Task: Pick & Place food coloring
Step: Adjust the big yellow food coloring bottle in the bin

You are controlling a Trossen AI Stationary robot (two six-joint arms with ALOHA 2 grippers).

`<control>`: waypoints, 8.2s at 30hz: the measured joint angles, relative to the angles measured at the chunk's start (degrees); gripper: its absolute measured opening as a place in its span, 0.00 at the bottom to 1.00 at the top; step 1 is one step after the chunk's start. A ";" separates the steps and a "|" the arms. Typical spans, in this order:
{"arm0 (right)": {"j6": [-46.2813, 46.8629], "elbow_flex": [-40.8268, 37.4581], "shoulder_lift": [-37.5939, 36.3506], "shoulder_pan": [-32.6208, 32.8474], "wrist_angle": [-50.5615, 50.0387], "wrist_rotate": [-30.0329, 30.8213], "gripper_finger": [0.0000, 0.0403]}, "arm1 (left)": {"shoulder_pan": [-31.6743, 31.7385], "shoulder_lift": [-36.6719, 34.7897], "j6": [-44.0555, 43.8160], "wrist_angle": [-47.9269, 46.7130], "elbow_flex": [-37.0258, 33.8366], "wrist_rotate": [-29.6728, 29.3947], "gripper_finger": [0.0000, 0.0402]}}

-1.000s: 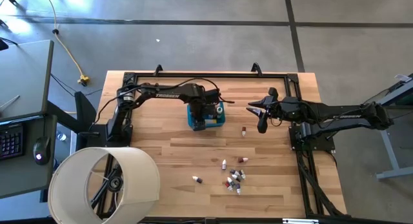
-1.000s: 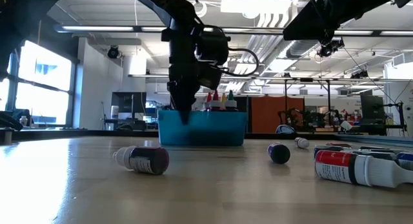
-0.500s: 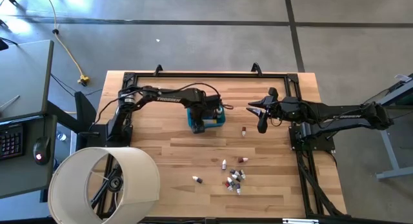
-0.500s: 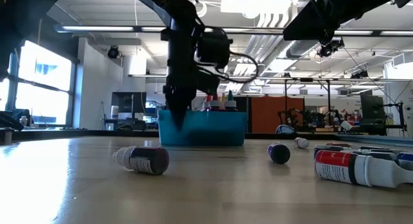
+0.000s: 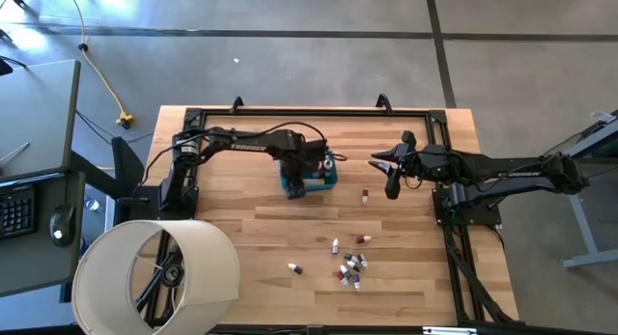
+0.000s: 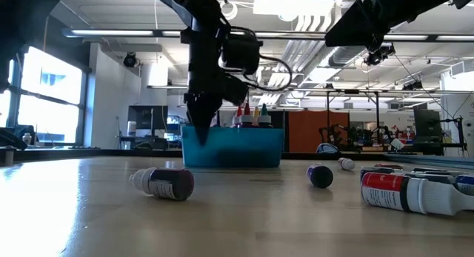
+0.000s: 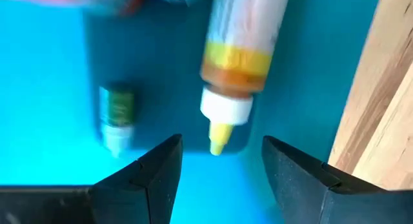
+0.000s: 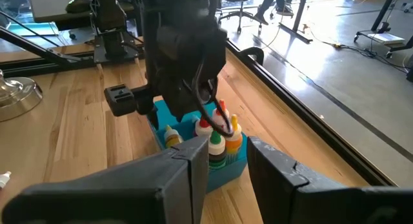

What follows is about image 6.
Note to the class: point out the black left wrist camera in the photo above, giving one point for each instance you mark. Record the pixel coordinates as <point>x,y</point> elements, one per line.
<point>242,55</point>

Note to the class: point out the small dark red coloring bottle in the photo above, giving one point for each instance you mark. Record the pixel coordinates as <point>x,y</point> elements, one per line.
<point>347,163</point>

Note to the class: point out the black equipment stand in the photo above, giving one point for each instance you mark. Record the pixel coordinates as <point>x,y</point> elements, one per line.
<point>459,135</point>

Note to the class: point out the bright window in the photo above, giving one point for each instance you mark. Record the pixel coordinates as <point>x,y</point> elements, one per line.
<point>52,83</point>

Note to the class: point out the small red label coloring bottle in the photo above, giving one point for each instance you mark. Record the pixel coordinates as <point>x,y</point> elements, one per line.
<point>385,192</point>

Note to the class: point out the black aluminium table frame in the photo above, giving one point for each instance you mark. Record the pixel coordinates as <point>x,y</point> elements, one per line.
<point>74,153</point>

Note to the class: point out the white blue rounded object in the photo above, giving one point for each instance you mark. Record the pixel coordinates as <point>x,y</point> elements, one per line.
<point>327,148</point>

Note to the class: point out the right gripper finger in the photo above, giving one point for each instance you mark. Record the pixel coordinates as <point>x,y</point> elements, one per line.
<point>355,31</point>

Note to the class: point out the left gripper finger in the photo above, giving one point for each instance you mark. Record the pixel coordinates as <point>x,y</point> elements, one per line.
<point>203,116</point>

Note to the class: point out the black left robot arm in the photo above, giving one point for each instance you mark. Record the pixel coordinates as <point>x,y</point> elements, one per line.
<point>192,9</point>

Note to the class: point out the background robot arms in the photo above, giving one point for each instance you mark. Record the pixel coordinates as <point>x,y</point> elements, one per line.
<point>355,136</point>

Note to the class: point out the small purple food coloring bottle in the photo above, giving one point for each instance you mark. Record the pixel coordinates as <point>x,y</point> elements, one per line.
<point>320,176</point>

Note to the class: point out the small white jar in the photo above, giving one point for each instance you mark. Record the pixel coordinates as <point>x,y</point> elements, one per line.
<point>26,139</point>

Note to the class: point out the small blue food coloring bottle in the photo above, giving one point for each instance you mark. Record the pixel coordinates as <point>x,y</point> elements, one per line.
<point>466,184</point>

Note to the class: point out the black ceiling dome camera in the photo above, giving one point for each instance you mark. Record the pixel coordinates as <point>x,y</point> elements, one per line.
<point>129,59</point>
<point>377,55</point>

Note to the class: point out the large green tip coloring bottle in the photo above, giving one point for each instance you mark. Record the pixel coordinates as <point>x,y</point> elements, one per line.
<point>264,118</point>

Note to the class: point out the small dark food coloring bottle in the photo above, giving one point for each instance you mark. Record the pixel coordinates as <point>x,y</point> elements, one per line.
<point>429,176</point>

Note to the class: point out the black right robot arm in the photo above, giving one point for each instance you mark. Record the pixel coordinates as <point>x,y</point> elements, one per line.
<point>437,1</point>

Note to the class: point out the orange partition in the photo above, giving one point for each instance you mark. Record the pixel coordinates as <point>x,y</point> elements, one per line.
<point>307,131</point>

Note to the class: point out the black station frame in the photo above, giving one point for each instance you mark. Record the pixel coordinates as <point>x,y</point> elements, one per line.
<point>352,91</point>

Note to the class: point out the ceiling light bar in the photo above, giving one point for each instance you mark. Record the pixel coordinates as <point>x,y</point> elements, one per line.
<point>111,33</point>

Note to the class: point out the blue grey flat board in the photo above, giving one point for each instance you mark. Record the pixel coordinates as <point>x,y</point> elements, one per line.
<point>437,160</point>

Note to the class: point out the small maroon food coloring bottle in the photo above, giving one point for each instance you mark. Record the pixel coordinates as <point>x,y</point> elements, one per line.
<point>170,183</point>

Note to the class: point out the large yellow tip coloring bottle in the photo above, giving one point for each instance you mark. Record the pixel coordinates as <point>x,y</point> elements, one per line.
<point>256,112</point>

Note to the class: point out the black computer monitor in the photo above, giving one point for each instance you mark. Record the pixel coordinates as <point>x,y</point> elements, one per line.
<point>426,123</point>
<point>148,118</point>

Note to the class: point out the blue plastic bin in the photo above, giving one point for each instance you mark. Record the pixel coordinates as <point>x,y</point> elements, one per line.
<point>240,147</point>

